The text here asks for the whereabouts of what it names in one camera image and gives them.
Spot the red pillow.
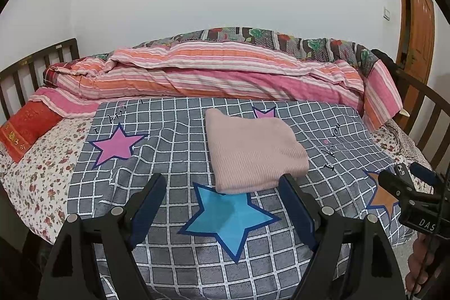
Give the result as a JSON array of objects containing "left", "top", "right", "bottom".
[{"left": 0, "top": 100, "right": 64, "bottom": 163}]

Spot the grey checked star blanket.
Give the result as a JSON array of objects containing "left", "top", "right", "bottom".
[{"left": 67, "top": 97, "right": 415, "bottom": 300}]

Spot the pink knit sweater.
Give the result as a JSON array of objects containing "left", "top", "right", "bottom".
[{"left": 204, "top": 108, "right": 310, "bottom": 195}]

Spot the dark wooden headboard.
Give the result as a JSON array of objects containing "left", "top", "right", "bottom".
[{"left": 0, "top": 38, "right": 81, "bottom": 121}]

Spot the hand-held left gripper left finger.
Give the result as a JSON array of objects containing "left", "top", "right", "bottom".
[{"left": 37, "top": 173, "right": 167, "bottom": 300}]

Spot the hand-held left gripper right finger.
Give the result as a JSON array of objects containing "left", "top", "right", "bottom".
[{"left": 278, "top": 173, "right": 405, "bottom": 300}]

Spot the brown wooden door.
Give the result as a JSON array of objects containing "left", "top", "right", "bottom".
[{"left": 395, "top": 0, "right": 437, "bottom": 86}]

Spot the person's right hand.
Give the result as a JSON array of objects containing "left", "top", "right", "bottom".
[{"left": 404, "top": 237, "right": 437, "bottom": 295}]

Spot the floral patchwork quilt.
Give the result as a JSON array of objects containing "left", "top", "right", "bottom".
[{"left": 88, "top": 26, "right": 380, "bottom": 79}]

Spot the pink striped quilt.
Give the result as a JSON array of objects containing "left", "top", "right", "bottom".
[{"left": 28, "top": 40, "right": 403, "bottom": 132}]

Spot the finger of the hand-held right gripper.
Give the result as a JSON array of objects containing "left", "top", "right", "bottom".
[
  {"left": 409, "top": 162, "right": 444, "bottom": 185},
  {"left": 377, "top": 163, "right": 422, "bottom": 204}
]

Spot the dark wooden footboard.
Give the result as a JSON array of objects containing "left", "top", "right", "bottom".
[{"left": 371, "top": 49, "right": 450, "bottom": 177}]

